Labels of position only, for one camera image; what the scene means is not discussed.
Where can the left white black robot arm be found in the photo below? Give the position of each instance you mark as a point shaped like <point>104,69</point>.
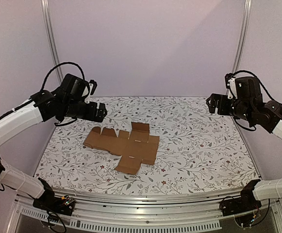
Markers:
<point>70,100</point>

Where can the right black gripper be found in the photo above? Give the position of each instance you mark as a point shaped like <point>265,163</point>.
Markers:
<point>218,104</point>

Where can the front aluminium rail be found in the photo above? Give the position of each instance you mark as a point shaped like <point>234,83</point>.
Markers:
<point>185,213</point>

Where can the right aluminium frame post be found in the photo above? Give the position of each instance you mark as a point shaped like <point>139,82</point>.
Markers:
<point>243,34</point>

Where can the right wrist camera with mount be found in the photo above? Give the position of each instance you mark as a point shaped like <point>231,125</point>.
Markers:
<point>230,85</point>

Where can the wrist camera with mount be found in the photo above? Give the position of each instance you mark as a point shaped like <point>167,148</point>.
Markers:
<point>89,90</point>
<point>230,85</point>

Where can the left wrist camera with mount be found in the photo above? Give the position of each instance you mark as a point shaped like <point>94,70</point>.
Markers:
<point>89,90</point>

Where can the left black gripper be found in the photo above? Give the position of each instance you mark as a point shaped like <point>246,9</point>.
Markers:
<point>91,115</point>

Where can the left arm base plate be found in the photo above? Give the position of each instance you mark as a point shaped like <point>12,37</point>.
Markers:
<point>61,205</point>

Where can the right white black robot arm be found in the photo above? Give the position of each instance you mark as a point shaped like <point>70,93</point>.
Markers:
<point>245,101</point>

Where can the brown cardboard box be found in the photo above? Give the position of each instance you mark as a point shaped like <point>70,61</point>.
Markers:
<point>135,148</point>

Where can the aluminium frame post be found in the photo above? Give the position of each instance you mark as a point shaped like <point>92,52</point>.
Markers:
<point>49,31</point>
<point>243,34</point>

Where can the left aluminium frame post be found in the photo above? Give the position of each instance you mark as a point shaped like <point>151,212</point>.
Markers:
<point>49,31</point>

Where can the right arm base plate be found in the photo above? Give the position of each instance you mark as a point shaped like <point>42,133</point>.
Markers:
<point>232,206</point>

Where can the floral patterned table mat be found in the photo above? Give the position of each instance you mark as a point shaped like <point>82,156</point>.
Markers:
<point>198,151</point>

